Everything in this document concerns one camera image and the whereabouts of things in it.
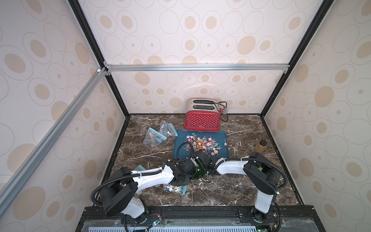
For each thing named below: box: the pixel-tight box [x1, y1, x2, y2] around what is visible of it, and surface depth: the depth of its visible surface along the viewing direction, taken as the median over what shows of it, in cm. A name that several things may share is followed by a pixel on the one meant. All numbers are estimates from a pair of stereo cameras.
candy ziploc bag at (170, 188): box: [164, 184, 183, 194], surface depth 83 cm
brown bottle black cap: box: [256, 139, 268, 153], surface depth 94 cm
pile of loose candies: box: [183, 132, 228, 158], surface depth 101 cm
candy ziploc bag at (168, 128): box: [159, 120, 179, 137], surface depth 104 cm
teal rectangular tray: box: [172, 128, 229, 160], surface depth 105 cm
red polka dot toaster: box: [183, 97, 221, 132], surface depth 104 cm
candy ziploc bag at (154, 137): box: [142, 127, 168, 147], surface depth 106 cm
